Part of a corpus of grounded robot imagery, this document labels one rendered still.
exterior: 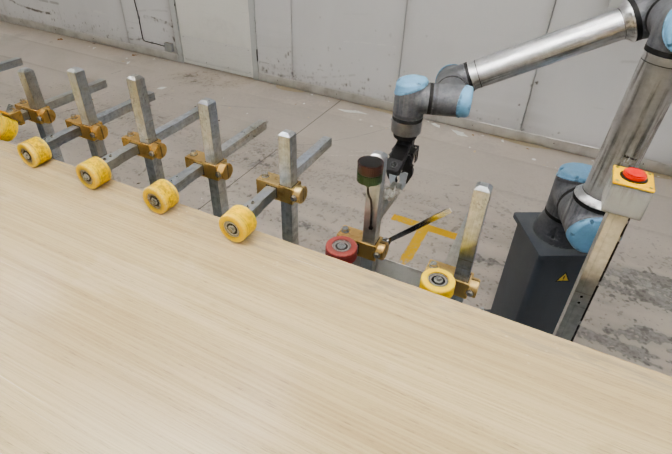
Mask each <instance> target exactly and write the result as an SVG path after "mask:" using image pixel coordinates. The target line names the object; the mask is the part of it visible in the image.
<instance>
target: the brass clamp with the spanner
mask: <svg viewBox="0 0 672 454"><path fill-rule="evenodd" d="M348 228H349V232H348V233H342V231H341V230H342V228H341V230H340V231H339V232H338V233H337V236H346V237H349V238H351V239H353V240H354V241H355V242H356V243H357V245H358V252H357V256H360V257H363V258H365V259H368V260H371V261H375V260H376V259H379V260H384V259H385V257H386V255H387V252H388V248H389V244H388V242H385V241H382V240H383V237H381V236H379V239H378V240H377V242H376V243H375V245H373V244H370V243H367V242H364V241H362V237H363V231H362V230H359V229H356V228H353V227H350V226H348Z"/></svg>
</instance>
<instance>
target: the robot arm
mask: <svg viewBox="0 0 672 454"><path fill-rule="evenodd" d="M647 38H648V39H647ZM624 39H626V40H629V41H631V42H636V41H639V40H642V39H647V42H646V44H645V46H644V49H643V54H642V56H641V58H640V60H639V63H638V65H637V67H636V69H635V72H634V74H633V76H632V78H631V81H630V83H629V85H628V87H627V90H626V92H625V94H624V96H623V99H622V101H621V103H620V105H619V108H618V110H617V112H616V114H615V117H614V119H613V121H612V123H611V126H610V128H609V130H608V132H607V135H606V137H605V139H604V141H603V144H602V146H601V148H600V150H599V153H598V155H597V157H596V159H595V162H594V164H593V166H591V165H588V164H584V163H576V162H571V163H565V164H563V165H561V166H560V167H559V170H558V172H557V173H556V177H555V180H554V183H553V186H552V189H551V191H550V194H549V197H548V200H547V203H546V206H545V209H544V210H543V211H542V212H541V213H540V214H539V215H538V216H537V217H536V219H535V220H534V223H533V230H534V232H535V234H536V235H537V236H538V237H539V238H540V239H541V240H543V241H544V242H546V243H548V244H550V245H552V246H555V247H558V248H562V249H576V250H578V251H580V252H583V253H588V252H589V249H590V247H591V245H592V242H593V240H594V238H595V236H596V233H597V231H598V229H599V226H600V224H601V222H602V219H603V217H604V215H605V212H603V211H601V201H602V192H603V190H604V187H605V185H606V182H607V180H608V178H609V175H610V173H611V170H612V169H613V166H614V165H618V166H622V167H626V168H629V167H634V168H638V167H639V165H640V163H641V161H642V159H643V157H644V156H645V154H646V152H647V150H648V148H649V146H650V144H651V142H652V140H653V138H654V136H655V134H656V132H657V130H658V128H659V126H660V124H661V122H662V120H663V118H664V116H665V114H666V112H667V110H668V108H669V107H670V105H671V103H672V0H623V1H622V3H621V4H620V6H619V7H618V8H617V9H614V10H612V11H609V12H606V13H603V14H600V15H598V16H595V17H592V18H589V19H587V20H584V21H581V22H578V23H575V24H573V25H570V26H567V27H564V28H562V29H559V30H556V31H553V32H551V33H548V34H545V35H542V36H539V37H537V38H534V39H531V40H528V41H526V42H523V43H520V44H517V45H514V46H512V47H509V48H506V49H503V50H501V51H498V52H495V53H492V54H489V55H487V56H484V57H481V58H478V59H476V60H473V61H470V62H465V63H462V64H459V65H457V64H448V65H445V66H444V67H442V68H441V69H440V70H439V72H438V74H437V76H436V80H435V83H431V82H429V80H428V79H427V78H426V77H425V76H422V75H416V74H412V75H405V76H402V77H400V78H399V79H398V80H397V82H396V87H395V90H394V94H395V95H394V104H393V116H392V117H391V120H392V125H391V131H392V132H393V133H394V134H393V136H394V138H396V139H397V142H396V144H395V145H394V147H393V148H392V151H391V152H390V153H389V154H388V155H389V158H387V167H386V174H387V177H388V179H389V181H390V184H391V183H392V182H393V181H394V182H397V181H398V180H397V176H399V178H400V181H399V183H401V184H402V186H401V190H403V188H404V187H405V186H406V184H407V183H408V181H409V180H410V178H411V177H412V175H413V173H414V168H413V167H414V165H413V164H412V163H413V159H414V156H415V161H414V163H415V162H416V161H417V159H418V152H419V146H418V145H415V144H414V143H415V139H416V138H417V136H418V135H419V134H420V133H421V128H422V121H423V114H429V115H439V116H450V117H457V118H460V117H462V118H466V117H468V116H469V113H470V109H471V104H472V98H473V91H475V90H477V89H479V88H482V87H485V86H488V85H491V84H494V83H497V82H500V81H503V80H506V79H509V78H512V77H515V76H517V75H520V74H523V73H526V72H529V71H532V70H535V69H538V68H541V67H544V66H547V65H550V64H553V63H556V62H559V61H562V60H565V59H568V58H571V57H574V56H577V55H580V54H583V53H586V52H589V51H592V50H595V49H597V48H600V47H603V46H606V45H609V44H612V43H615V42H618V41H621V40H624ZM415 147H417V148H415ZM416 155H417V157H416Z"/></svg>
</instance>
